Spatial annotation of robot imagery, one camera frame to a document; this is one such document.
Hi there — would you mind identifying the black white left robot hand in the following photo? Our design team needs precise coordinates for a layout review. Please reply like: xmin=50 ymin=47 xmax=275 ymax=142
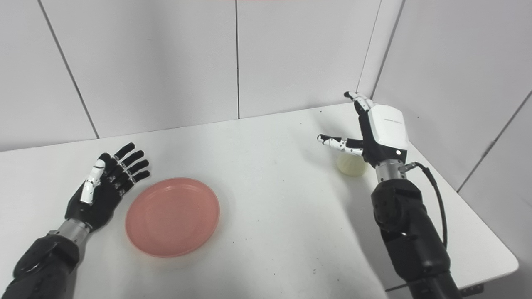
xmin=64 ymin=142 xmax=150 ymax=233

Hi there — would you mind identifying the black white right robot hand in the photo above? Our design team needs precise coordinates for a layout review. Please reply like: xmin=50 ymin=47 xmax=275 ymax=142
xmin=317 ymin=91 xmax=409 ymax=167

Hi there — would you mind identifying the cream steamed bun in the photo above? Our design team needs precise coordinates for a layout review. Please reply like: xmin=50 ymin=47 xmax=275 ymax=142
xmin=336 ymin=153 xmax=368 ymax=177

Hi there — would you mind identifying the pink round plate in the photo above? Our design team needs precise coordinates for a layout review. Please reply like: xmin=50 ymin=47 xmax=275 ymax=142
xmin=125 ymin=178 xmax=220 ymax=258

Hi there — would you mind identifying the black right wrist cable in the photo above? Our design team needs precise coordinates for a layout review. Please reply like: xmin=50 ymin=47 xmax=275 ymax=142
xmin=399 ymin=162 xmax=448 ymax=250

